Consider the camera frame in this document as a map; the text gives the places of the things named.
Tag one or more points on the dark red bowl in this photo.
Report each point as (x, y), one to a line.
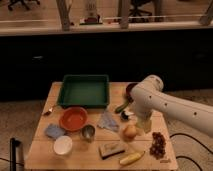
(128, 90)

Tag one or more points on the light blue cloth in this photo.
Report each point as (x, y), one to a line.
(106, 121)

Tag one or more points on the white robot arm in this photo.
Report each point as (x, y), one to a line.
(147, 96)

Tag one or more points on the black stand post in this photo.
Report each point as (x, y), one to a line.
(14, 144)

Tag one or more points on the green plastic tray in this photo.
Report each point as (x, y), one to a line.
(89, 91)

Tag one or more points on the wooden block eraser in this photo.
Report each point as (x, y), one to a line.
(109, 149)

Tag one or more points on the orange plastic bowl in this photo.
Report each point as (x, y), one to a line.
(73, 119)

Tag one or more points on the white handled dish brush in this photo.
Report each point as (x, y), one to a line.
(125, 115)

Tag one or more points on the blue sponge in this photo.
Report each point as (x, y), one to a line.
(54, 131)

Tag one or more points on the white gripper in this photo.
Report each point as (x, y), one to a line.
(144, 123)

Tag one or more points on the bunch of dark grapes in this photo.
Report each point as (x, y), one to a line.
(157, 148)

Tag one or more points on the small metal cup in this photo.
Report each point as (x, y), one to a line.
(88, 132)

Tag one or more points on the yellow banana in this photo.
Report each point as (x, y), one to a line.
(131, 158)

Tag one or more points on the green cucumber toy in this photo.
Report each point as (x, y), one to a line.
(120, 108)

